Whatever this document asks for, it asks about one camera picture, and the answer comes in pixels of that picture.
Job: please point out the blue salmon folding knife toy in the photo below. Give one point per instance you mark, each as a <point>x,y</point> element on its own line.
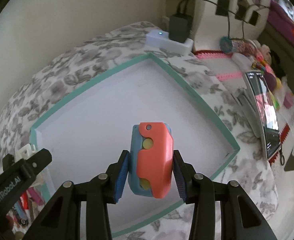
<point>20,215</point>

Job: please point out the floral grey white blanket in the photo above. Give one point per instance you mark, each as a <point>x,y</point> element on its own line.
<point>74,68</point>

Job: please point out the black plugged charger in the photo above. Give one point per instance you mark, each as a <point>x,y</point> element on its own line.
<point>179,27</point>

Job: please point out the white power strip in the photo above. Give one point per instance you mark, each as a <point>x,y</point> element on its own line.
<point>159,39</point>

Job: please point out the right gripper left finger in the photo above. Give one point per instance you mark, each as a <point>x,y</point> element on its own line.
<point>60,217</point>

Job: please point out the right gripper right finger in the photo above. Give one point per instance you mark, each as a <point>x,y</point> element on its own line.
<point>240,217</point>

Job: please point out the teal rimmed white tray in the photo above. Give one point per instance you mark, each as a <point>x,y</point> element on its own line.
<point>89,128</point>

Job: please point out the red white toothpaste tube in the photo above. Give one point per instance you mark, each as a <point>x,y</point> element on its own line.
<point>24,201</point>

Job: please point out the purple pen case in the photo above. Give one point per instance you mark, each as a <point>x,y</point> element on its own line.
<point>35,196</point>

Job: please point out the salmon blue gravity toy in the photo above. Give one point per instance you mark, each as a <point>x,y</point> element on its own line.
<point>151,159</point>

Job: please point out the smartphone on stand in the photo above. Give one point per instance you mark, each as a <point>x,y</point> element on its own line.
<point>260,97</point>

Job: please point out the glitter tube with teal cap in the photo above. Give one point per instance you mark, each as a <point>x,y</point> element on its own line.
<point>237,45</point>

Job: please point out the white plastic clip box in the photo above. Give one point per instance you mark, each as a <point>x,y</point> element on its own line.
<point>25,152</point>

